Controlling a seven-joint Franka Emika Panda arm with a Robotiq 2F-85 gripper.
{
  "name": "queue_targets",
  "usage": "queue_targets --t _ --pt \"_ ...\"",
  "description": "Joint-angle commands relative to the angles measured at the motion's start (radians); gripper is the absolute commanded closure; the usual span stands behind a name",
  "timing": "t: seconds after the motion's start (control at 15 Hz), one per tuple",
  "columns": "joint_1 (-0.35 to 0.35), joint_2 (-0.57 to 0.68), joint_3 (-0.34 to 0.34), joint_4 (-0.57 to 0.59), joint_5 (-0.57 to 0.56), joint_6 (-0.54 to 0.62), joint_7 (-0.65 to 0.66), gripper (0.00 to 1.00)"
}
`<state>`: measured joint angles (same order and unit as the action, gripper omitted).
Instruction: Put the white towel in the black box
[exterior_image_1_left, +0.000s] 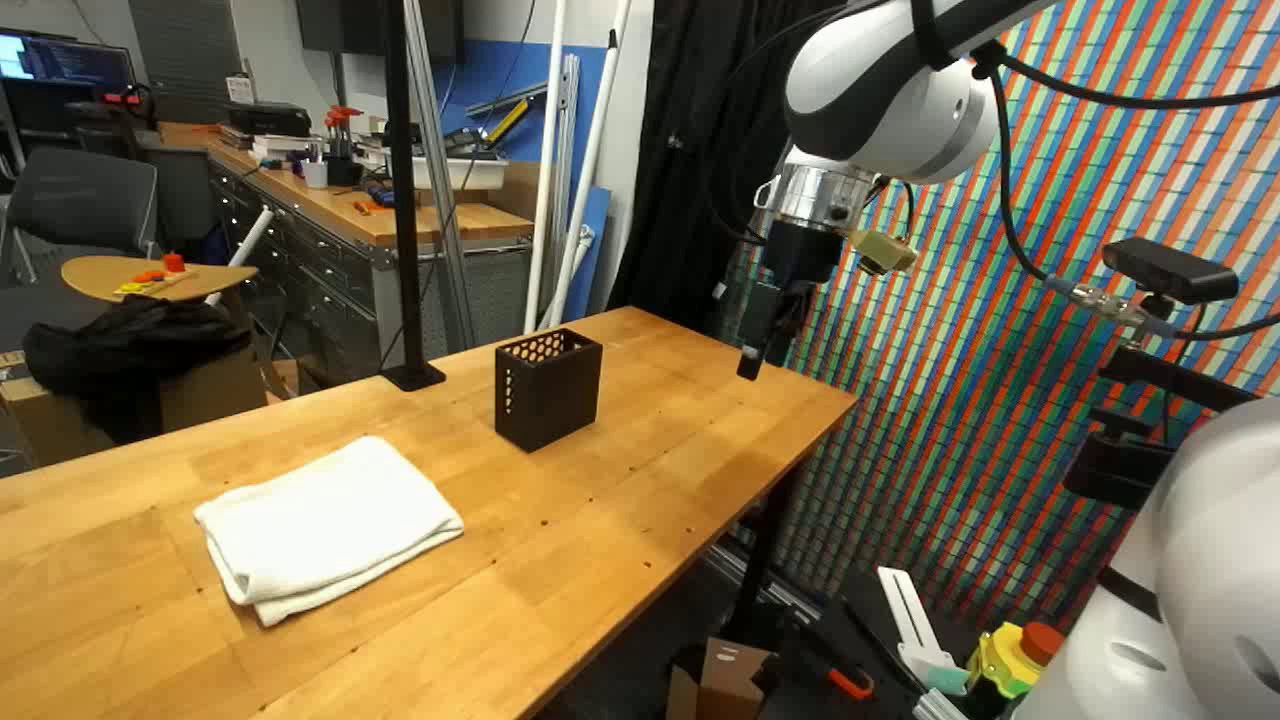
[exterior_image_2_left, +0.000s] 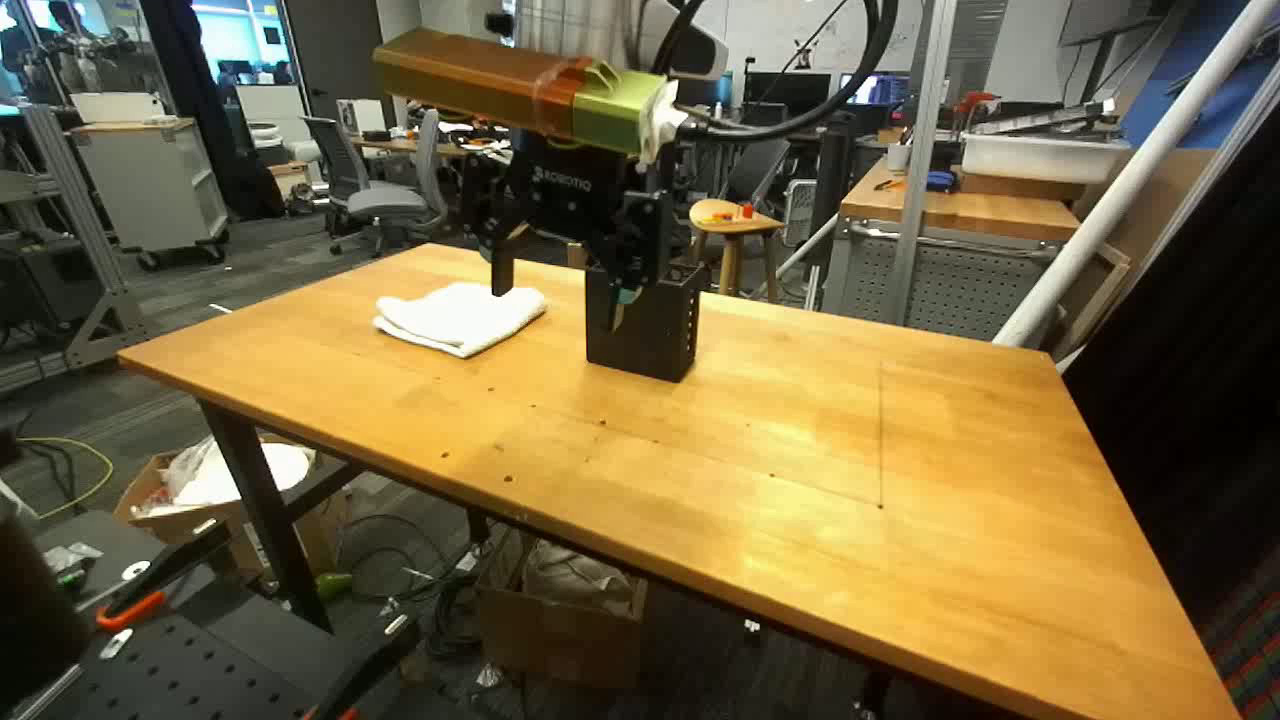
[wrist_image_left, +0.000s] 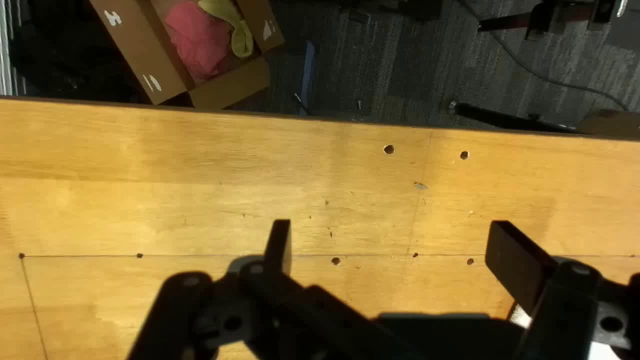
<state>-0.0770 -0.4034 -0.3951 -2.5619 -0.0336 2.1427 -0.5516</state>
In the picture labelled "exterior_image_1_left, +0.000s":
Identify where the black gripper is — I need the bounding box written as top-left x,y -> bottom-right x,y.
736,164 -> 872,381

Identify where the black perforated box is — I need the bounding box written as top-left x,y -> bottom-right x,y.
494,329 -> 604,452

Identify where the white towel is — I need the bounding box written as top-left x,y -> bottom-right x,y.
197,438 -> 464,629

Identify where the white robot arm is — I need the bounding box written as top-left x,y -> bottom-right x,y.
739,0 -> 1280,720

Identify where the cardboard box under table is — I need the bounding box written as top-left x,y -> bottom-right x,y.
665,637 -> 769,720

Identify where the white slanted pole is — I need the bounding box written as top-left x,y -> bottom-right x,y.
522,0 -> 631,331

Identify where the black vertical pole stand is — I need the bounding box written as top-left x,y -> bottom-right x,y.
382,0 -> 443,391

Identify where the yellow red emergency button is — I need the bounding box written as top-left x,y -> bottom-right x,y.
968,620 -> 1064,701

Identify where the wooden workbench with drawers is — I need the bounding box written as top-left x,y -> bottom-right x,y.
206,145 -> 531,386

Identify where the round wooden stool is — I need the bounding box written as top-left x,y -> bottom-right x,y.
59,257 -> 249,306

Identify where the black office chair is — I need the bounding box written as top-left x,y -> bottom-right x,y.
4,145 -> 154,284

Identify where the computer monitor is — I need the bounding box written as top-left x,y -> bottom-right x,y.
0,32 -> 134,91

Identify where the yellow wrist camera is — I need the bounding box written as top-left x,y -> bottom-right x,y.
855,233 -> 914,278

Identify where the orange handled tool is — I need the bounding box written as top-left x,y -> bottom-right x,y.
825,670 -> 875,701

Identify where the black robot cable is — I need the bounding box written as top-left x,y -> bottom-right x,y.
974,43 -> 1280,345

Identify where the black camera on mount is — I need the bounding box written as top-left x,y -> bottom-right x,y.
1105,236 -> 1241,306

